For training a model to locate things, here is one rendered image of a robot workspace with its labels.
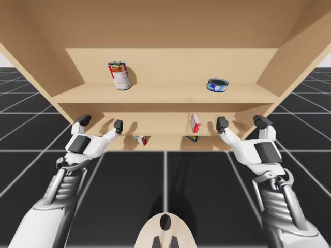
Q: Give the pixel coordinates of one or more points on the tan robot part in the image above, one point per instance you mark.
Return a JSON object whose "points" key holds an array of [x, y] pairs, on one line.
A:
{"points": [[164, 230]]}

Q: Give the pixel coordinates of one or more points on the blue flat can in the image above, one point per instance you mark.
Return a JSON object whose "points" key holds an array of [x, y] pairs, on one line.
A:
{"points": [[217, 85]]}

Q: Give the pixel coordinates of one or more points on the red and white can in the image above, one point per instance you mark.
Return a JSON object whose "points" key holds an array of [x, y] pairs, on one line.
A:
{"points": [[119, 75]]}

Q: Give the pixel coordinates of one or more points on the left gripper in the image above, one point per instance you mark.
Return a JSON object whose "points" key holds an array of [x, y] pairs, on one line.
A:
{"points": [[85, 145]]}

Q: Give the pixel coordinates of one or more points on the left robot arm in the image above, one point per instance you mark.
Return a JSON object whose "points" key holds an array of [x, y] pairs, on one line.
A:
{"points": [[49, 204]]}

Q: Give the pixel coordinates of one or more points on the pale wooden shelf unit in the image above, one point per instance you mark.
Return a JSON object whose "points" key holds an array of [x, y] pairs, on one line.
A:
{"points": [[165, 38]]}

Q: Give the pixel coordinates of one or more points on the blue and yellow carton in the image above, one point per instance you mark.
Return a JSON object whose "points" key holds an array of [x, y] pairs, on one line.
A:
{"points": [[193, 138]]}

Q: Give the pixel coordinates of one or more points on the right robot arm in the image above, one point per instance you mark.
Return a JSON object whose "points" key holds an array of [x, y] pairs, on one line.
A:
{"points": [[287, 206]]}

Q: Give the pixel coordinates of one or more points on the red and white carton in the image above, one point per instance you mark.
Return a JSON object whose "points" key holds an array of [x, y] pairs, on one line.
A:
{"points": [[195, 123], [140, 139]]}

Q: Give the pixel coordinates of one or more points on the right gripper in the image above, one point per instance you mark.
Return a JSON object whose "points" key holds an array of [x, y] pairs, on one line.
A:
{"points": [[256, 152]]}

